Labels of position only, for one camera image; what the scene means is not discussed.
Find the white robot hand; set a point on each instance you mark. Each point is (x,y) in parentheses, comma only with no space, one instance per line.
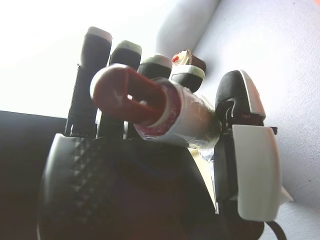
(125,200)

